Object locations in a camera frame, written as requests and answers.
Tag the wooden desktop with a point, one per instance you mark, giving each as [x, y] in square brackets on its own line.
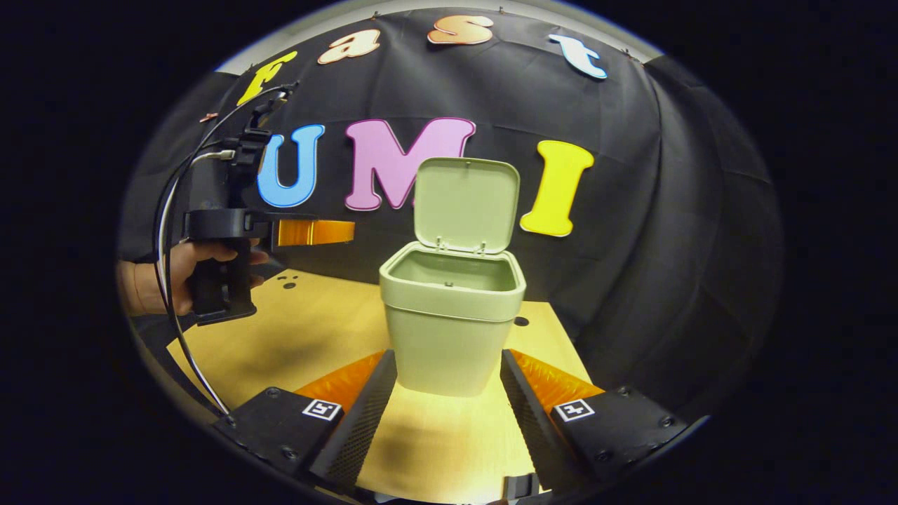
[295, 337]

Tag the black backdrop cloth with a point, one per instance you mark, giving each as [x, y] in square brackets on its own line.
[631, 280]

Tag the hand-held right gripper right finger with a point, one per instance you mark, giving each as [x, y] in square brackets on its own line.
[530, 428]

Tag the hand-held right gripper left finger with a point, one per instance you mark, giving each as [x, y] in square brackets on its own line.
[365, 421]

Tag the green desktop garbage bin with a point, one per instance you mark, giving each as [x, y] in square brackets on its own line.
[449, 337]

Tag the copper cloth clip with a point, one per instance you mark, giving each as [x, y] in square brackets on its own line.
[208, 117]

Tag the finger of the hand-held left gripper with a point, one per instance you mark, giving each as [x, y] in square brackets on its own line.
[316, 232]

